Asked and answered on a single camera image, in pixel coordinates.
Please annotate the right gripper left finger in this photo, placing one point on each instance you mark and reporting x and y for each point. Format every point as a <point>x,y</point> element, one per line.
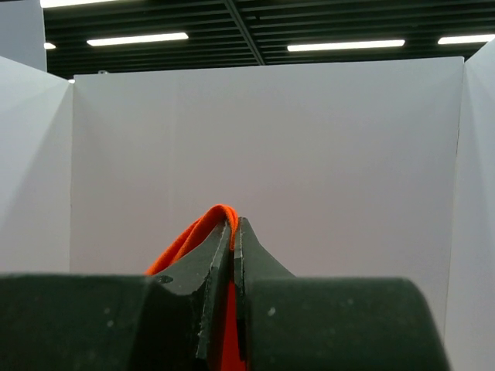
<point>188,303</point>

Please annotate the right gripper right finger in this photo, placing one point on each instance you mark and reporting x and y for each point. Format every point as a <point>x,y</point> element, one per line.
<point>251,262</point>

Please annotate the orange t shirt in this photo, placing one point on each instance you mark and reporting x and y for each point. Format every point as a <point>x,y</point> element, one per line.
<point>187,241</point>

